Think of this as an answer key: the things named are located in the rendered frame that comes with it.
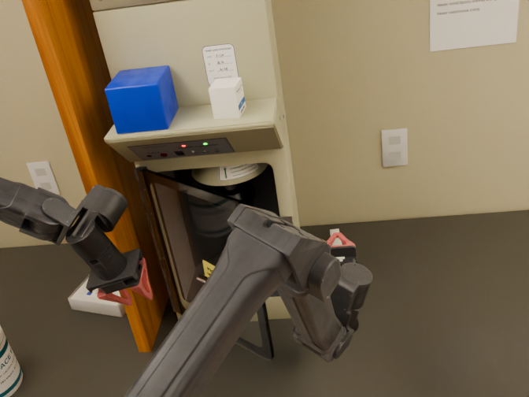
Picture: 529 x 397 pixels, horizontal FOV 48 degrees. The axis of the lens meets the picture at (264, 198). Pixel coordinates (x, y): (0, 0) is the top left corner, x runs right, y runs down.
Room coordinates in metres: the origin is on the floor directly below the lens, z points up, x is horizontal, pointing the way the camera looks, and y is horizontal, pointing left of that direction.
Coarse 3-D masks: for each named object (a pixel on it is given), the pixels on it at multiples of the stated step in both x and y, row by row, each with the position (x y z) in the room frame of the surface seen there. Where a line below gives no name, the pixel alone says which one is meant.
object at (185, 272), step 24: (168, 192) 1.07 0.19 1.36; (192, 192) 1.02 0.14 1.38; (216, 192) 0.98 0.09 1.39; (168, 216) 1.08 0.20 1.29; (192, 216) 1.03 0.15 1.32; (216, 216) 0.98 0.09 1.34; (168, 240) 1.10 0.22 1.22; (192, 240) 1.04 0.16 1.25; (216, 240) 0.99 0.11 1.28; (168, 264) 1.12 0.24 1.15; (192, 264) 1.06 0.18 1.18; (192, 288) 1.07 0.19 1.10; (264, 312) 0.92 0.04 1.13; (240, 336) 0.98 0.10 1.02; (264, 336) 0.93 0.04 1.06
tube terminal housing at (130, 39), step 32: (192, 0) 1.12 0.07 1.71; (224, 0) 1.11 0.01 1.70; (256, 0) 1.10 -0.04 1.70; (128, 32) 1.14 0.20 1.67; (160, 32) 1.13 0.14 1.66; (192, 32) 1.12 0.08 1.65; (224, 32) 1.11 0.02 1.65; (256, 32) 1.10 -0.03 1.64; (128, 64) 1.14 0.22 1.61; (160, 64) 1.13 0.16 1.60; (192, 64) 1.12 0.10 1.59; (256, 64) 1.10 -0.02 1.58; (192, 96) 1.12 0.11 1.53; (256, 96) 1.10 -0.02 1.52; (160, 160) 1.14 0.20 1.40; (192, 160) 1.13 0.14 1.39; (224, 160) 1.12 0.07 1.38; (256, 160) 1.11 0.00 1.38; (288, 160) 1.14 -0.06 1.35; (288, 192) 1.10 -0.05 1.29
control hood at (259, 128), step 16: (176, 112) 1.10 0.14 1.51; (192, 112) 1.09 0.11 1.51; (208, 112) 1.08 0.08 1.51; (256, 112) 1.04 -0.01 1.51; (272, 112) 1.03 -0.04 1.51; (112, 128) 1.07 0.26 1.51; (176, 128) 1.02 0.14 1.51; (192, 128) 1.01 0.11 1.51; (208, 128) 1.01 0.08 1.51; (224, 128) 1.00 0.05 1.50; (240, 128) 1.00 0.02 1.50; (256, 128) 0.99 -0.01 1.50; (272, 128) 0.99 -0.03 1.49; (112, 144) 1.04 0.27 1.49; (128, 144) 1.04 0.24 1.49; (144, 144) 1.04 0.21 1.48; (240, 144) 1.05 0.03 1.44; (256, 144) 1.05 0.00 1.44; (272, 144) 1.05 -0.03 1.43; (128, 160) 1.11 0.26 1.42; (144, 160) 1.11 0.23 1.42
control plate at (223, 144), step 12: (156, 144) 1.04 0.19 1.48; (168, 144) 1.04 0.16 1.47; (180, 144) 1.04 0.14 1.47; (192, 144) 1.04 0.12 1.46; (216, 144) 1.05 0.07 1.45; (228, 144) 1.05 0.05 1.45; (144, 156) 1.09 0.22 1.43; (156, 156) 1.09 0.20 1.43; (168, 156) 1.09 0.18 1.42; (180, 156) 1.09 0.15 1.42
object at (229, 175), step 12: (204, 168) 1.17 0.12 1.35; (216, 168) 1.15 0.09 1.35; (228, 168) 1.14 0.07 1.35; (240, 168) 1.15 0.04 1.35; (252, 168) 1.16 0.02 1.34; (264, 168) 1.18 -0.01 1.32; (204, 180) 1.15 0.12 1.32; (216, 180) 1.14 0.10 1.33; (228, 180) 1.13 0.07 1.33; (240, 180) 1.13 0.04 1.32
